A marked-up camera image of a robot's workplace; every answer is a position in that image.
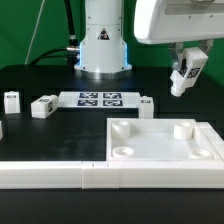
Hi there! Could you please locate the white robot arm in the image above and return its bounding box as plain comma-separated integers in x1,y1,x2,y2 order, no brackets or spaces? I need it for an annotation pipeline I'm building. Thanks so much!
75,0,224,79

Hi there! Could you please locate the thin white cable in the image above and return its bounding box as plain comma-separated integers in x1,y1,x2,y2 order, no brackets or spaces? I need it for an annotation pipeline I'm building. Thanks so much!
24,0,46,66

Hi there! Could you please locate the white square tabletop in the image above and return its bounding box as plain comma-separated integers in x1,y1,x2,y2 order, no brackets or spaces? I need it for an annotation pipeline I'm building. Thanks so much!
106,118,224,161

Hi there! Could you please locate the white obstacle wall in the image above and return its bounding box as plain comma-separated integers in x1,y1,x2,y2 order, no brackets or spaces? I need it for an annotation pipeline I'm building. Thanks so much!
0,161,224,189
198,122,224,160

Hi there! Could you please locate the white front obstacle wall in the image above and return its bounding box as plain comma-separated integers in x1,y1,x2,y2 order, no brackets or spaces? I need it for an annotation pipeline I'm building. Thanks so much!
0,161,224,189

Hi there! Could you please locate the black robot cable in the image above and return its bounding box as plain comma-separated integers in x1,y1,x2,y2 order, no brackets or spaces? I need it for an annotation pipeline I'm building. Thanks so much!
29,0,81,66

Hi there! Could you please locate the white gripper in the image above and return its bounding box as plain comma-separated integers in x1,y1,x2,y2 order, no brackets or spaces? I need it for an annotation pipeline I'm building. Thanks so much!
134,0,224,70

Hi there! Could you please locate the white right obstacle wall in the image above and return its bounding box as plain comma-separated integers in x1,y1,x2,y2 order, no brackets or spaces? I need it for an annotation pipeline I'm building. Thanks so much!
198,122,224,160

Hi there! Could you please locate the white fiducial marker sheet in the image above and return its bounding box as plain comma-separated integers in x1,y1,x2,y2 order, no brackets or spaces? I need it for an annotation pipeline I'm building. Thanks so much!
58,91,140,108

